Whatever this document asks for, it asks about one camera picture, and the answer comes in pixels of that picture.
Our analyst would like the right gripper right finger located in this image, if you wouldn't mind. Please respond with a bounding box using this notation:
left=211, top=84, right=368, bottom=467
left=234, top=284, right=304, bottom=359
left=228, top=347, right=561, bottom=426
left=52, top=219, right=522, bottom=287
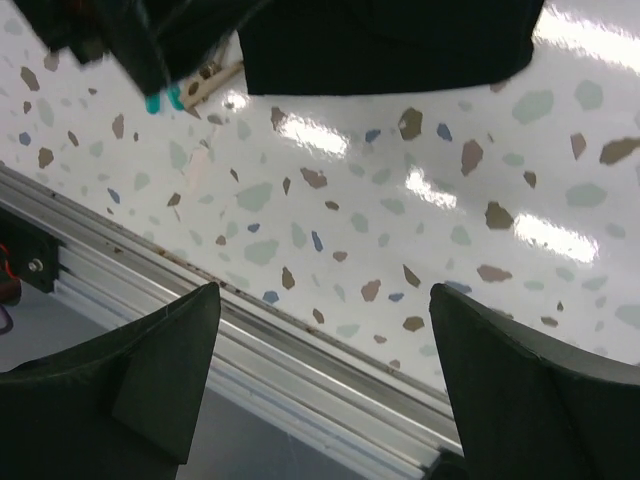
left=429, top=284, right=639, bottom=479

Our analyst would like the light blue clothespin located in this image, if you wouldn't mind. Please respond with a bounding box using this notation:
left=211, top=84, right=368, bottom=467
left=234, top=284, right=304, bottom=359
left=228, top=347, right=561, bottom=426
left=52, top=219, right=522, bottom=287
left=144, top=84, right=184, bottom=115

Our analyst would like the black underwear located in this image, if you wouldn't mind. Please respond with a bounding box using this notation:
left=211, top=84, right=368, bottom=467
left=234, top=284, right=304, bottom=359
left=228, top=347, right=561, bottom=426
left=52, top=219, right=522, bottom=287
left=239, top=0, right=543, bottom=96

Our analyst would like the aluminium mounting rail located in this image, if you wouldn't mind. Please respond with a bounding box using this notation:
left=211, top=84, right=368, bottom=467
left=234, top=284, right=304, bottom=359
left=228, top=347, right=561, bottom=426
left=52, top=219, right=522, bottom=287
left=1, top=168, right=466, bottom=479

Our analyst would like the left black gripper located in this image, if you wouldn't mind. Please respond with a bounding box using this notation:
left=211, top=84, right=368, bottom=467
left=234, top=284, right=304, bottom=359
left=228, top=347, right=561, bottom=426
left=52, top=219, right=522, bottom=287
left=13, top=0, right=267, bottom=96

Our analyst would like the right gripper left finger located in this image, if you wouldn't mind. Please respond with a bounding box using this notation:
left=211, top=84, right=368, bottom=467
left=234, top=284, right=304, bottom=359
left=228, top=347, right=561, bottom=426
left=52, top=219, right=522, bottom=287
left=1, top=283, right=221, bottom=479

